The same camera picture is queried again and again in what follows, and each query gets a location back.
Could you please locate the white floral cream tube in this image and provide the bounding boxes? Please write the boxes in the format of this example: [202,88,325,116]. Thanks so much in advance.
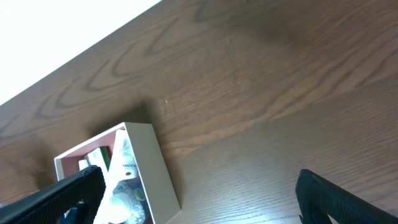
[107,129,139,184]

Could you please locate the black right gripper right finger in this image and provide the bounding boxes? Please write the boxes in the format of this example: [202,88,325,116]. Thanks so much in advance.
[295,169,397,224]

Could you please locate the green white soap box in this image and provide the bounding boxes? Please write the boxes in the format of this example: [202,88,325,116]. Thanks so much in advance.
[85,146,111,172]

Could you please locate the clear sanitizer pump bottle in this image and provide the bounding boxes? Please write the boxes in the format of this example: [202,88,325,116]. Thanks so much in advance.
[93,181,147,224]

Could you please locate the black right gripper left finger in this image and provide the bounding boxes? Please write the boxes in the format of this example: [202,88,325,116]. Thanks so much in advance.
[1,166,105,224]

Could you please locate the white box pink interior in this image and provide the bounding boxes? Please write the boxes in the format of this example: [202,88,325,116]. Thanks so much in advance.
[54,122,180,224]

